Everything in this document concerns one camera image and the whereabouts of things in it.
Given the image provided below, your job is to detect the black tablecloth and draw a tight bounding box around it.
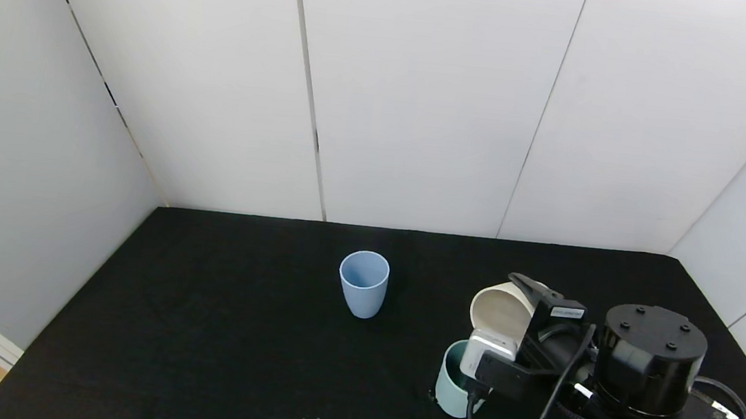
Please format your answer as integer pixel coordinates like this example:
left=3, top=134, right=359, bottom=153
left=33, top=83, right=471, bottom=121
left=0, top=191, right=746, bottom=419

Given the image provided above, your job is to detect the light blue plastic cup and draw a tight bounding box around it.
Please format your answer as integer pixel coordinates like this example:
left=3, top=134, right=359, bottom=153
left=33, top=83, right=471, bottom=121
left=335, top=248, right=392, bottom=322

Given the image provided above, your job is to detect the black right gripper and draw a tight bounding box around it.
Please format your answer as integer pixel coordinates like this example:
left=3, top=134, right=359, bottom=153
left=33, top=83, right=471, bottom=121
left=499, top=271, right=595, bottom=374

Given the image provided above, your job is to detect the beige plastic cup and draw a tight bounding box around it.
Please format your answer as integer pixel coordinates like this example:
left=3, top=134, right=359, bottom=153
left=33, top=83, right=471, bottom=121
left=468, top=277, right=548, bottom=340

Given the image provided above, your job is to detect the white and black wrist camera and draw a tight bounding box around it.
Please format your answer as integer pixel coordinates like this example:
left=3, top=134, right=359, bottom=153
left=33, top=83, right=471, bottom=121
left=456, top=326, right=563, bottom=406

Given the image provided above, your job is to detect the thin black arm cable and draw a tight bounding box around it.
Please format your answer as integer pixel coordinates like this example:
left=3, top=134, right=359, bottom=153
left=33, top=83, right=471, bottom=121
left=691, top=375, right=746, bottom=419

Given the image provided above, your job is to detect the teal plastic cup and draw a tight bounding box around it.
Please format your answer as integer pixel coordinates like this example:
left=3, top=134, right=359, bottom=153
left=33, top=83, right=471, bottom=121
left=432, top=337, right=494, bottom=419

